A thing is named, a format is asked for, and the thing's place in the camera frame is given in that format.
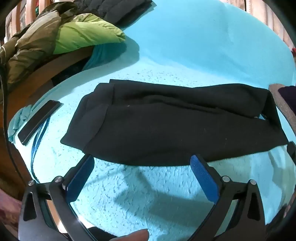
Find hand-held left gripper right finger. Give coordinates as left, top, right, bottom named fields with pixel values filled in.
left=184, top=153, right=266, bottom=241

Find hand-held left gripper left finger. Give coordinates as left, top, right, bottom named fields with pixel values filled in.
left=18, top=154, right=100, bottom=241

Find black pants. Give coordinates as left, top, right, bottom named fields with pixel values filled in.
left=60, top=79, right=289, bottom=167

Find person's left hand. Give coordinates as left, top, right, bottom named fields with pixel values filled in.
left=114, top=229, right=149, bottom=241

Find black smartphone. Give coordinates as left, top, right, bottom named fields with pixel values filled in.
left=18, top=100, right=63, bottom=146

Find pink patterned cloth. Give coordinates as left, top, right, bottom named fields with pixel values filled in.
left=0, top=191, right=25, bottom=234

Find wooden chair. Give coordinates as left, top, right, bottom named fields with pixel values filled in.
left=3, top=0, right=95, bottom=200

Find turquoise fleece blanket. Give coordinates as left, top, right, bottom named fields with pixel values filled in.
left=7, top=0, right=296, bottom=241

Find olive jacket with lime lining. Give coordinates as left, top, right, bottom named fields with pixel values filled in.
left=0, top=2, right=126, bottom=85

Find black quilted jacket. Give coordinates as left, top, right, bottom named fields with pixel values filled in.
left=74, top=0, right=153, bottom=25

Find beige curtain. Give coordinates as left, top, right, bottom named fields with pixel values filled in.
left=245, top=0, right=292, bottom=47

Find blue lanyard ribbon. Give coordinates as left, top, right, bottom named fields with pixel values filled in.
left=31, top=116, right=51, bottom=184

